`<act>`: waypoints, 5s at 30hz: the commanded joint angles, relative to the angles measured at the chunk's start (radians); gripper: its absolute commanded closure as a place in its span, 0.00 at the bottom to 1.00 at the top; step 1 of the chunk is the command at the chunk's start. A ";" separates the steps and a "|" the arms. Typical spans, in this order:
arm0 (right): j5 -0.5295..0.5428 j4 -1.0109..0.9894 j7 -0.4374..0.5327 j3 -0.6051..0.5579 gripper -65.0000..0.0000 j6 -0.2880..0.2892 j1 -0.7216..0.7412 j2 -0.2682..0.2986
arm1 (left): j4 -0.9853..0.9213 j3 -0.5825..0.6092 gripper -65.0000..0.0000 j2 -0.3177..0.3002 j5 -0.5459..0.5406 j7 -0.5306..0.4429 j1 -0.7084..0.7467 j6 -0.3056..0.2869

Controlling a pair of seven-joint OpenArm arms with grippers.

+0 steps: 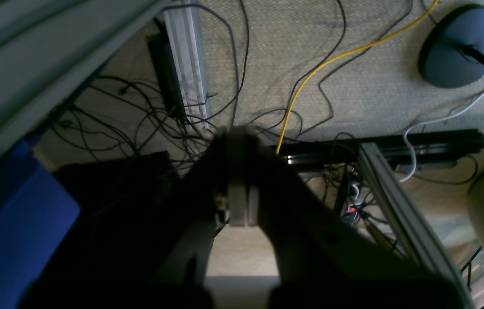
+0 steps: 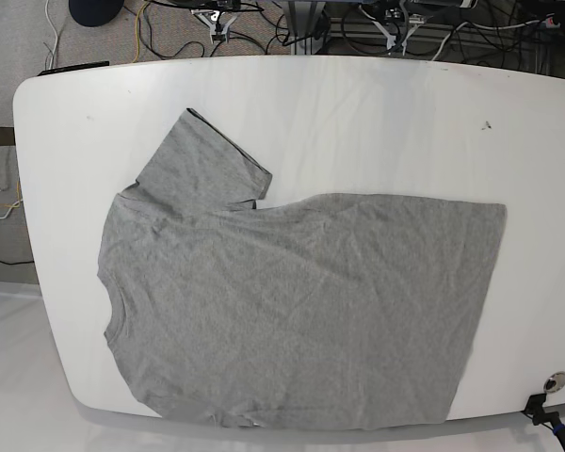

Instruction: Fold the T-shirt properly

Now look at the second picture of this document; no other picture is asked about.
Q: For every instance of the grey t-shirt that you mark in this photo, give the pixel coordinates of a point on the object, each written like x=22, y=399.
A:
x=338, y=312

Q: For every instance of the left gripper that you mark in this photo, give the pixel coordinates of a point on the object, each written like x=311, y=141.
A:
x=397, y=30

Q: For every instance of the silver table grommet right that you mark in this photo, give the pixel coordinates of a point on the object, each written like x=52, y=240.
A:
x=554, y=383

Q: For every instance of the dark blue round object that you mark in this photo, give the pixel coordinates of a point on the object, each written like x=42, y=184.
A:
x=94, y=13

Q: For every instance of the metal table leg frame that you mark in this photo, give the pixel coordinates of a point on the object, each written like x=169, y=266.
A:
x=307, y=26

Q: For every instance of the black clamp with cable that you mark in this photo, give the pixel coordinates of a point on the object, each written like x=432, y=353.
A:
x=539, y=416

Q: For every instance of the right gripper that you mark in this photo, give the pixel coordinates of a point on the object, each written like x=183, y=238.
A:
x=218, y=22

